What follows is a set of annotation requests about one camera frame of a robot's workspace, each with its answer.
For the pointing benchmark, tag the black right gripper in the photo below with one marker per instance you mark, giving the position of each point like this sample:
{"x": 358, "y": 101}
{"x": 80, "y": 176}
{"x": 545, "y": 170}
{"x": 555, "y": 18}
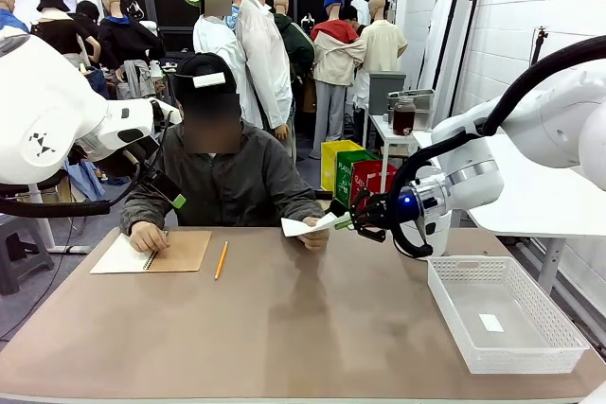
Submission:
{"x": 388, "y": 212}

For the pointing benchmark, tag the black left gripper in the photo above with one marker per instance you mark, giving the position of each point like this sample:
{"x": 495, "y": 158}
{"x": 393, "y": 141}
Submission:
{"x": 132, "y": 163}

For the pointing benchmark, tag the brown spiral notebook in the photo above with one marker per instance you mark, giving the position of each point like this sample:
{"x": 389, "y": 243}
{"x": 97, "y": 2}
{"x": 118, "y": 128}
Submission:
{"x": 184, "y": 252}

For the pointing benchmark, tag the white paper sheet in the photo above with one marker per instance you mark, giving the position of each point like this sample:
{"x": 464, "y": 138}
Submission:
{"x": 298, "y": 226}

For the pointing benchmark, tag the orange pencil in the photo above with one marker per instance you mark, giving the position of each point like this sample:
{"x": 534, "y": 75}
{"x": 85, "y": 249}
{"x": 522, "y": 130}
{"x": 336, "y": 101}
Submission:
{"x": 220, "y": 261}

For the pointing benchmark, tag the person's right forearm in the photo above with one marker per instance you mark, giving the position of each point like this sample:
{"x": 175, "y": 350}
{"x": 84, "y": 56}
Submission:
{"x": 139, "y": 212}

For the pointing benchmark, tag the person's left forearm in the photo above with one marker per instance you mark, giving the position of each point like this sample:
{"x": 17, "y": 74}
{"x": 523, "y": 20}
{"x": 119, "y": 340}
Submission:
{"x": 303, "y": 203}

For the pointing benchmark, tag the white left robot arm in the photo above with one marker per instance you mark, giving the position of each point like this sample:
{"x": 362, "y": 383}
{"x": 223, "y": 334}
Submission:
{"x": 52, "y": 106}

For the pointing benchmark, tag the person's right hand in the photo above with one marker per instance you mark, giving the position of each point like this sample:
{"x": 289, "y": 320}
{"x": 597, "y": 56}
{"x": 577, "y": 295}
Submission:
{"x": 149, "y": 238}

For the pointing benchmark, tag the person's left hand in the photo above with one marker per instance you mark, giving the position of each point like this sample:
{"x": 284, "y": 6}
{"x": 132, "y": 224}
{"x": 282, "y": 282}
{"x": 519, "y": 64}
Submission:
{"x": 317, "y": 239}

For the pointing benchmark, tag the green recycling bin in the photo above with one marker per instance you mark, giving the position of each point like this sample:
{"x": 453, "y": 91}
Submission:
{"x": 348, "y": 177}

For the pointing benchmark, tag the yellow recycling bin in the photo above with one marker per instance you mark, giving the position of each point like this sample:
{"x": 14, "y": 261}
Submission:
{"x": 333, "y": 163}

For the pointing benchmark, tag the white round trash bin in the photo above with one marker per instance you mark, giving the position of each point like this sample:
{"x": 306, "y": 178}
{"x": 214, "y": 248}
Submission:
{"x": 438, "y": 238}

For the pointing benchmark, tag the blue cloth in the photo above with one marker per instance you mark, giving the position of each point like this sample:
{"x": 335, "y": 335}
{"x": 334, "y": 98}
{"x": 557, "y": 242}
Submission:
{"x": 87, "y": 181}

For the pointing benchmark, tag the person in grey jacket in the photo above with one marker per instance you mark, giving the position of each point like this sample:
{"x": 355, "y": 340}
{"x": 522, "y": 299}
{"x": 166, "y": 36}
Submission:
{"x": 251, "y": 186}

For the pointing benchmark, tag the small white side table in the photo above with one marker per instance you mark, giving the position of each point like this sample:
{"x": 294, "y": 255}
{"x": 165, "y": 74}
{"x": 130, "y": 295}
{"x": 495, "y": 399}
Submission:
{"x": 379, "y": 122}

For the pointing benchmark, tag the glass jar brown liquid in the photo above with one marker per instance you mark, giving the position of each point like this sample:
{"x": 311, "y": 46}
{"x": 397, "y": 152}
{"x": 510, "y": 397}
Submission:
{"x": 404, "y": 120}

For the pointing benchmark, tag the white jug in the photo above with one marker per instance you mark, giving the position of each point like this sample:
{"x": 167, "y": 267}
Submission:
{"x": 156, "y": 69}

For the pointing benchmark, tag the white desk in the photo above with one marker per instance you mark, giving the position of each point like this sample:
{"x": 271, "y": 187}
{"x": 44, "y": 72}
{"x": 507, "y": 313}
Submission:
{"x": 38, "y": 215}

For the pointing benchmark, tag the grey box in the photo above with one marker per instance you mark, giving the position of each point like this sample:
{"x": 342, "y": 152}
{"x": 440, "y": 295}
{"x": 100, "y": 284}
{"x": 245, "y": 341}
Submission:
{"x": 383, "y": 92}

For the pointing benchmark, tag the black baseball cap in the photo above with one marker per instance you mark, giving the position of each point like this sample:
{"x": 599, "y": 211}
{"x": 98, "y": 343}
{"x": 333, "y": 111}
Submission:
{"x": 208, "y": 65}

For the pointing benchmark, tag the metal tray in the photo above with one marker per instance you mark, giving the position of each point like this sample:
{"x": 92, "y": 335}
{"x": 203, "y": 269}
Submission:
{"x": 416, "y": 97}

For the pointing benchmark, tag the mannequin black sweater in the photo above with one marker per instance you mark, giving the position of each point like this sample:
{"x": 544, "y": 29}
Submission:
{"x": 125, "y": 44}

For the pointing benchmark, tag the mannequin white shirt green hat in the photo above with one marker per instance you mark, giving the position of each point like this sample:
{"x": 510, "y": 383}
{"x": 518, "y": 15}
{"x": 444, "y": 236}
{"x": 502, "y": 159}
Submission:
{"x": 215, "y": 44}

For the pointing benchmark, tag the grey stool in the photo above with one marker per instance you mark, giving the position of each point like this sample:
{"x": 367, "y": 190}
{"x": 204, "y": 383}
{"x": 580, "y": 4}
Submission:
{"x": 23, "y": 252}

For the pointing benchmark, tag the white label in basket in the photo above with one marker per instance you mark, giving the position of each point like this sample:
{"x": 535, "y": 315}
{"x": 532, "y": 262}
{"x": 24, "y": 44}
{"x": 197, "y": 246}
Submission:
{"x": 491, "y": 322}

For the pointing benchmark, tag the mannequin red cream jacket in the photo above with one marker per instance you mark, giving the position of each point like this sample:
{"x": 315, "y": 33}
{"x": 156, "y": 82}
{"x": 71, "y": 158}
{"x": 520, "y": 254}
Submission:
{"x": 333, "y": 58}

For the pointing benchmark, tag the large white table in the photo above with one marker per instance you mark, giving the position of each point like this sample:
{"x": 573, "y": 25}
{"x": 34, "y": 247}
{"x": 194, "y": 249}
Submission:
{"x": 530, "y": 205}

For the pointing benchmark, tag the tall haired mannequin white shirt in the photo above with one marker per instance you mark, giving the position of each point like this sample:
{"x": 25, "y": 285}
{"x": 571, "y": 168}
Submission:
{"x": 265, "y": 54}

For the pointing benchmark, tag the mannequin cream shirt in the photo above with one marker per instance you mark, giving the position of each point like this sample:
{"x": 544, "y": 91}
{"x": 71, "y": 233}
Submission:
{"x": 383, "y": 47}

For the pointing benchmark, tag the black white headset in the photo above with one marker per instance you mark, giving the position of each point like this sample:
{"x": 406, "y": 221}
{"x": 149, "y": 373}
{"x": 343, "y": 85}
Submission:
{"x": 135, "y": 10}

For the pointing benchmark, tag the mannequin dark green jacket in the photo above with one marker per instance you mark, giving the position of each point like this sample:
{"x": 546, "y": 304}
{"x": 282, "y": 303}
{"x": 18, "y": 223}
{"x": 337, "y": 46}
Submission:
{"x": 298, "y": 47}

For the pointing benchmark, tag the mannequin black top jeans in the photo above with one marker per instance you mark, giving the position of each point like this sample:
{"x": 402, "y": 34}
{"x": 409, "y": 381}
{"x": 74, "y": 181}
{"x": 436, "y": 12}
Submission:
{"x": 57, "y": 35}

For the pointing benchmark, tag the black-haired background person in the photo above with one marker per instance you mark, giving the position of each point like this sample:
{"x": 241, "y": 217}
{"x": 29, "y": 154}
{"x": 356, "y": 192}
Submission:
{"x": 87, "y": 11}

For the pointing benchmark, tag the white perforated plastic basket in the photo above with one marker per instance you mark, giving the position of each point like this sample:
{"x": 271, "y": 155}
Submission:
{"x": 521, "y": 338}

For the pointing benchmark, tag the white hooded figure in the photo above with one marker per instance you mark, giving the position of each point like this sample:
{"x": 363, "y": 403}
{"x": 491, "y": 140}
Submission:
{"x": 363, "y": 9}

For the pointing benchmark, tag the black bucket hat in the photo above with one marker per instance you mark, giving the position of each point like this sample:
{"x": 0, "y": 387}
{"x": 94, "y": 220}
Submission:
{"x": 52, "y": 1}

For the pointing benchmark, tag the blue cap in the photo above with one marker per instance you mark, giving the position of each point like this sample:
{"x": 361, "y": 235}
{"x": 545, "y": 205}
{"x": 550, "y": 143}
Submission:
{"x": 333, "y": 0}

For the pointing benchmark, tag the mannequin blue white jacket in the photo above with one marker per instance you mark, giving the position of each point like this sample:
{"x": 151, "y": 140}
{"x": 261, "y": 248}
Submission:
{"x": 9, "y": 16}

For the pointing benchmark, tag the black tripod pole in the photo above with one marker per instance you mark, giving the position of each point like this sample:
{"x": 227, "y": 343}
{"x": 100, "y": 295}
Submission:
{"x": 539, "y": 47}

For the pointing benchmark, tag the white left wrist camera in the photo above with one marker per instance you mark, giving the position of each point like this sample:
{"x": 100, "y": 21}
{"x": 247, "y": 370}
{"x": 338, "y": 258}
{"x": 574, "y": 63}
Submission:
{"x": 165, "y": 110}

